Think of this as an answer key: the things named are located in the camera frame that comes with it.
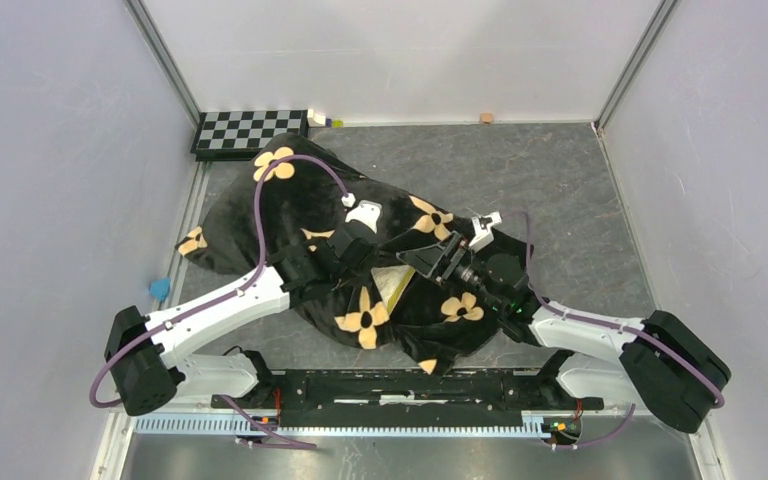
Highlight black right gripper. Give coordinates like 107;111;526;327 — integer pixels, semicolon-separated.
398;231;505;313

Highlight black floral pillowcase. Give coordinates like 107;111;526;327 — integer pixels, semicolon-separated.
176;134;500;375

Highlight white yellow pillow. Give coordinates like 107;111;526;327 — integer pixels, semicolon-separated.
371;265;416;314

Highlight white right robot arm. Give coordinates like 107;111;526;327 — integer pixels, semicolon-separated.
396;234;732;433

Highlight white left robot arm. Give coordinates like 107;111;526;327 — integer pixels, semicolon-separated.
104;219;378;416

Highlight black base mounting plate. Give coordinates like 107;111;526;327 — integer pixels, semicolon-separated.
236;368;604;428

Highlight small white block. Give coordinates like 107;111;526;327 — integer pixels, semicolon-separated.
306;109;331;128

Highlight small tan wooden block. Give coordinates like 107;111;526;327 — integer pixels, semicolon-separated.
479;112;495;125

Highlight black grey checkerboard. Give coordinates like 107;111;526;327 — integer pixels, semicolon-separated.
190;109;309;161

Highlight blue small object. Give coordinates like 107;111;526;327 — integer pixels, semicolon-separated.
148;277;171;303

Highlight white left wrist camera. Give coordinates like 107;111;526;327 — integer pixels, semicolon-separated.
341;193;382;234

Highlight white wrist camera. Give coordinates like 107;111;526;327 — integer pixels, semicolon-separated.
468;211;503;252
341;193;382;234

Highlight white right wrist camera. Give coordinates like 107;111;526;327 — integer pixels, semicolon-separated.
468;211;503;252

